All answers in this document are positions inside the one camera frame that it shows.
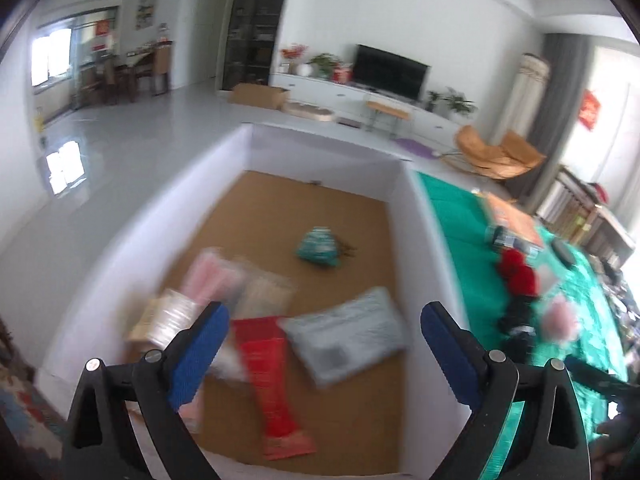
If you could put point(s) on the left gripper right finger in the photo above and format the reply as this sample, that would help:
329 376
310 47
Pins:
550 441

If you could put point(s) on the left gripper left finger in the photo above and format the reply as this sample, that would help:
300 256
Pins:
100 442

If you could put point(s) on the pink mesh bath pouf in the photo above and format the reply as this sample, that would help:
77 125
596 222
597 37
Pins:
559 323

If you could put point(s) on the black lace scrunchie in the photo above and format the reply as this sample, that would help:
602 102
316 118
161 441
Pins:
518 330

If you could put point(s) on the beige packet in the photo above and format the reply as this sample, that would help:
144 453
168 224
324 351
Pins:
162 319

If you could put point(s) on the red yarn ball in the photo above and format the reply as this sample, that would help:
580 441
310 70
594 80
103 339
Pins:
520 278

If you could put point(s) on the red snack packet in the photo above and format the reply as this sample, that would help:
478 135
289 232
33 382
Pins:
262 347

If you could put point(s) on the pink striped packet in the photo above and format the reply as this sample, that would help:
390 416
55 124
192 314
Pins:
209 278

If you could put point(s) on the white wet wipes pack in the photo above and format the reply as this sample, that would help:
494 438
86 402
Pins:
340 342

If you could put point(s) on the green satin tablecloth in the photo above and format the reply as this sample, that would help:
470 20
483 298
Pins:
620 437

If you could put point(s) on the orange book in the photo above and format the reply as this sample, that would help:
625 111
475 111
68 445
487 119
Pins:
501 213

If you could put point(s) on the wooden chair back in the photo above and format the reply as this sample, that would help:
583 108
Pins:
574 211

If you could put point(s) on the orange lounge chair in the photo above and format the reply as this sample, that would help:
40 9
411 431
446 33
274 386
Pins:
511 158

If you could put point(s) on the teal wrapped packet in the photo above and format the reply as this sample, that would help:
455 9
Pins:
320 246

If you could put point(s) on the white cardboard box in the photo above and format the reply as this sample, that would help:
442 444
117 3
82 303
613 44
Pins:
273 313

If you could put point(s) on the purple round mat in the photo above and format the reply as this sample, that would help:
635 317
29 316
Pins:
416 148

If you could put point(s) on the white standing air conditioner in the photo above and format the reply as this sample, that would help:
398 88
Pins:
524 101

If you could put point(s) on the green potted plant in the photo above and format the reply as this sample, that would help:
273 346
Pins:
458 103

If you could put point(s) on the small wooden bench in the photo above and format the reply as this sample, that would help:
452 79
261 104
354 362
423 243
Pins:
378 109

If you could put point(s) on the wooden dining table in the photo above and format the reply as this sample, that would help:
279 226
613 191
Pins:
109 74

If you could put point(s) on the brown cardboard box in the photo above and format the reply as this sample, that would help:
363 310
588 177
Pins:
259 95

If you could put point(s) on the white tv cabinet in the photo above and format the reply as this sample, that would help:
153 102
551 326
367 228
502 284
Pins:
350 102

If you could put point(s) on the black television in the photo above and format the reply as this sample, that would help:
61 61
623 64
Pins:
389 72

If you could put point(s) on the red flower vase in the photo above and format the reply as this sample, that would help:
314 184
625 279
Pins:
290 57

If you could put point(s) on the black display cabinet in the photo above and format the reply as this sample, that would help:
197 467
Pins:
251 42

